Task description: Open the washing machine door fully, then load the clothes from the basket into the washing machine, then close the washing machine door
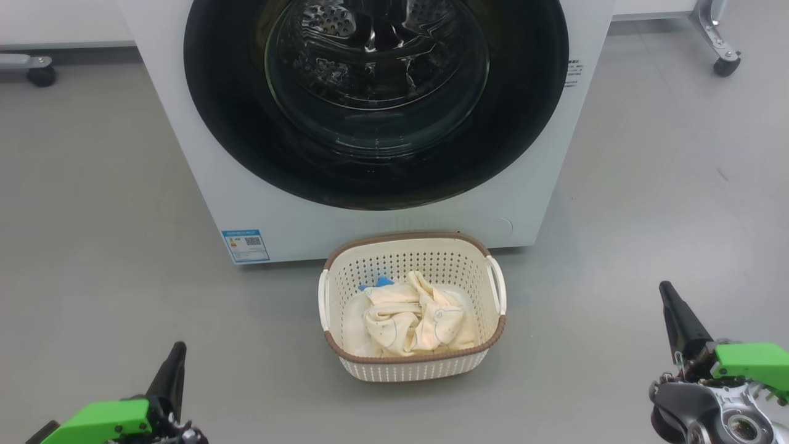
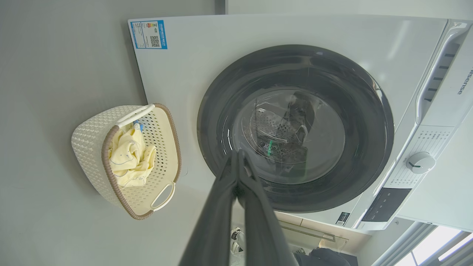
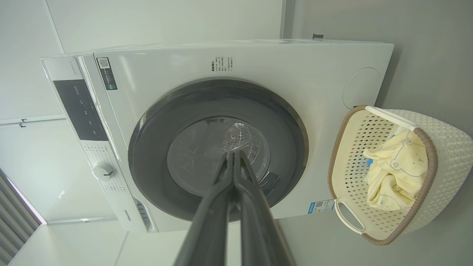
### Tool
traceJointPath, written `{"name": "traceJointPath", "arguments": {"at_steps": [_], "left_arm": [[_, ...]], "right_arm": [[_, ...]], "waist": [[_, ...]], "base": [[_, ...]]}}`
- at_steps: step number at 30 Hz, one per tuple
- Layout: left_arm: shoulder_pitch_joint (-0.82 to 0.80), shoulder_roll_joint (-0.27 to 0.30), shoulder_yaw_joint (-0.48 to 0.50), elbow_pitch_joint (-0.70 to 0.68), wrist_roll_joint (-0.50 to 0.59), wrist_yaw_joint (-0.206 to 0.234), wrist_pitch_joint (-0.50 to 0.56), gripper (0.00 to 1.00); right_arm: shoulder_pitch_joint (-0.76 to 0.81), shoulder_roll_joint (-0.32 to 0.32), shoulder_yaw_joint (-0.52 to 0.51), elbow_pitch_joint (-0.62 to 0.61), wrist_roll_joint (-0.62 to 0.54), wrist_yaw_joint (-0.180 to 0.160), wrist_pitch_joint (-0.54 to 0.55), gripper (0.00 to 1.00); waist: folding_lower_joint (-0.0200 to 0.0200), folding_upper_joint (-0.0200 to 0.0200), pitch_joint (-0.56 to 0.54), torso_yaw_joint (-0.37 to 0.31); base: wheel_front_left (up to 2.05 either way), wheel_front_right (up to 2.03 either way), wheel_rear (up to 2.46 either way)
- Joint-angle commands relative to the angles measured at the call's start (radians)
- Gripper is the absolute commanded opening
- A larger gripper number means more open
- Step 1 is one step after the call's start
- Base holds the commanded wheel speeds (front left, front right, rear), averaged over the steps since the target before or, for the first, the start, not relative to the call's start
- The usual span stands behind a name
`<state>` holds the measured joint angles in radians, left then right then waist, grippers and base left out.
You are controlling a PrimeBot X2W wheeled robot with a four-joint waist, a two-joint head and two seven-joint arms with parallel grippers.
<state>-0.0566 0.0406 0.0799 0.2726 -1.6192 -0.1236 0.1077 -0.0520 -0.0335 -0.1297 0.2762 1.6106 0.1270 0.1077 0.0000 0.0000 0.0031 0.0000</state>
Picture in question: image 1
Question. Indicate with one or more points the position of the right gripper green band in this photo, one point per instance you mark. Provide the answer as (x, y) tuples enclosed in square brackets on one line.
[(752, 364)]

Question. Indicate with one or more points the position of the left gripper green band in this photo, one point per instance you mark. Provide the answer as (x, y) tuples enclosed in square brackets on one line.
[(105, 419)]

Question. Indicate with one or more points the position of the cream garment with blue patch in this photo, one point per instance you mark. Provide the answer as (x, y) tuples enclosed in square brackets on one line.
[(377, 283)]

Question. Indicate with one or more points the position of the plain cream printed garment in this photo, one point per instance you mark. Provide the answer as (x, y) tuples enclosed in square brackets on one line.
[(400, 314)]

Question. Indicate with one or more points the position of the washing machine glass door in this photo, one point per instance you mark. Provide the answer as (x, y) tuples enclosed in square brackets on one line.
[(234, 123)]

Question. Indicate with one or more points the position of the white front-load washing machine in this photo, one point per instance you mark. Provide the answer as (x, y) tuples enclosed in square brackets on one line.
[(185, 154)]

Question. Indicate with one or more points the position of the blue energy label sticker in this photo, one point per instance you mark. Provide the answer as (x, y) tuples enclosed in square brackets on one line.
[(246, 246)]

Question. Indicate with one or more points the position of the cream perforated basket brown rim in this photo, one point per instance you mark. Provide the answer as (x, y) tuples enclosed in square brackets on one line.
[(413, 370)]

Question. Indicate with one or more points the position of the metal stand leg with caster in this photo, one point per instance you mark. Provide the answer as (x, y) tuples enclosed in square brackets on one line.
[(718, 43), (31, 65)]

